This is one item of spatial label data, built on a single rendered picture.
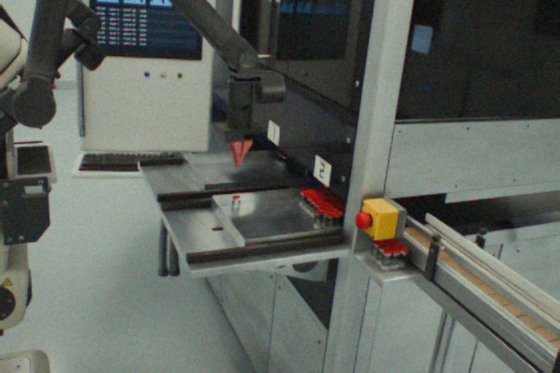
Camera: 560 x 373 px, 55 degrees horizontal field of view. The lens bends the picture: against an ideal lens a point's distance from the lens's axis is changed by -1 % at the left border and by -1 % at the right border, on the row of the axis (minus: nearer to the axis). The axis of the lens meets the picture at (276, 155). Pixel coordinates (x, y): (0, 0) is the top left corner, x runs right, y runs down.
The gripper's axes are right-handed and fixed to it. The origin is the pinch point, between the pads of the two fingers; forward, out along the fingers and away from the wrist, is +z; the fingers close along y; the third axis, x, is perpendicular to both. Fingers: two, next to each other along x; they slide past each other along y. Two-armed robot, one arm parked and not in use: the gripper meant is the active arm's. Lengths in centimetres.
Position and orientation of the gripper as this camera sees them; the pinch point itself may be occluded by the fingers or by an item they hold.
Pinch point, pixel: (237, 163)
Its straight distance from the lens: 127.7
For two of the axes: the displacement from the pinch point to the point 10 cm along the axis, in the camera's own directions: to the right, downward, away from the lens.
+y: 9.2, -0.8, 3.8
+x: -3.8, -3.4, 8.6
